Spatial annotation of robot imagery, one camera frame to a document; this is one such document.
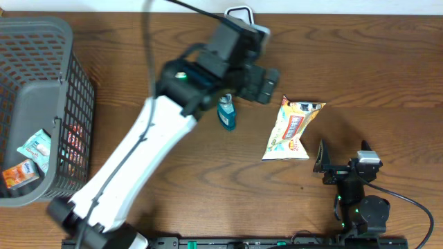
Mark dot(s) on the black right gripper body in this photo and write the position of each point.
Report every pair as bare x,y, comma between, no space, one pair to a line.
336,174

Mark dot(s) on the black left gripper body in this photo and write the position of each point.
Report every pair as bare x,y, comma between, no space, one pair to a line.
228,79

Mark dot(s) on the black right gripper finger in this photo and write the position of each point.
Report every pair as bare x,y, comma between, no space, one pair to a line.
365,146
322,163

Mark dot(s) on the yellow white snack bag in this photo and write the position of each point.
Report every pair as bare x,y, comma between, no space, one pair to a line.
292,119

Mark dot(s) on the teal mouthwash bottle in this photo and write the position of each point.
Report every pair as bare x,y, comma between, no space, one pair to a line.
226,112

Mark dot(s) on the light green wet wipes pack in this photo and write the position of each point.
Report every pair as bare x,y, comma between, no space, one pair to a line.
38,148

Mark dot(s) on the orange tissue pack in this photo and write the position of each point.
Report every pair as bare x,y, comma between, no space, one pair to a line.
20,175

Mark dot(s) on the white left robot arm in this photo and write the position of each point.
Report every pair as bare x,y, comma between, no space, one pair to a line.
188,86

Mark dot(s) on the white barcode scanner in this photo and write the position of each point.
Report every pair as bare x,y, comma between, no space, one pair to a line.
244,13

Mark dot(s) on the red snack package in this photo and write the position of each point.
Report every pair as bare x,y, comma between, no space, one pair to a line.
76,149

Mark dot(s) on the dark grey plastic basket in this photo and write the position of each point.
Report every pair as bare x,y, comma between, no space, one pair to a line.
43,86

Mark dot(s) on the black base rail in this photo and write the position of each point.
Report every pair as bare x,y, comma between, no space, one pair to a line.
298,242

